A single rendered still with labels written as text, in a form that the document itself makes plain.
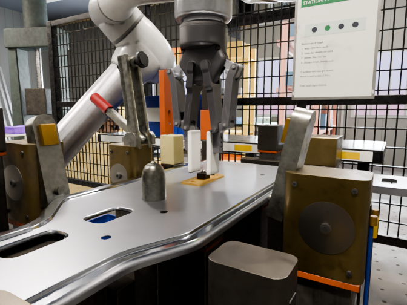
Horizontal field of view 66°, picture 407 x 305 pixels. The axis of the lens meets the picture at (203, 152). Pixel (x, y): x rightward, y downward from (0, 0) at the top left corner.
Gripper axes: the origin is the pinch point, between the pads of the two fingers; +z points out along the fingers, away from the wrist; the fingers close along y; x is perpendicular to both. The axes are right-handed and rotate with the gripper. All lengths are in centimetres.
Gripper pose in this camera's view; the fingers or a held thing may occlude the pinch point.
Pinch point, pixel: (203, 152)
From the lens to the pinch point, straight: 51.5
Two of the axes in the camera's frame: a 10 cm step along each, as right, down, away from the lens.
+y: -8.5, -0.7, 5.2
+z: 0.0, 9.9, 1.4
